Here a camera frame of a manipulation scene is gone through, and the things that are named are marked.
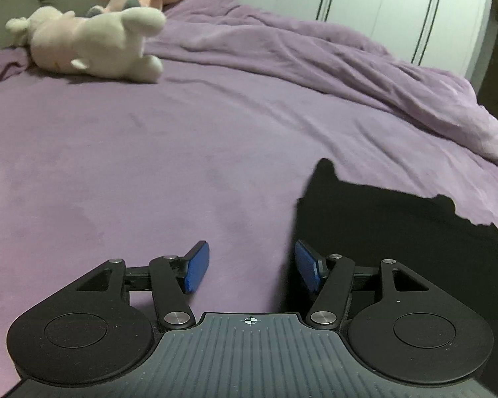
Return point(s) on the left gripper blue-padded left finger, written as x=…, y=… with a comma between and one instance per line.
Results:
x=193, y=267

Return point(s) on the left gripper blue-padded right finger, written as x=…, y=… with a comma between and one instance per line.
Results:
x=310, y=265

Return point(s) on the black garment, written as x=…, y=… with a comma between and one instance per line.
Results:
x=368, y=224

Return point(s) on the purple bed cover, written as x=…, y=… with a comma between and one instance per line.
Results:
x=220, y=149

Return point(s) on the white plush toy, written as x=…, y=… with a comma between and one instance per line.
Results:
x=109, y=46

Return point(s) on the white wardrobe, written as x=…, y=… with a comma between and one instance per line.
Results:
x=446, y=34

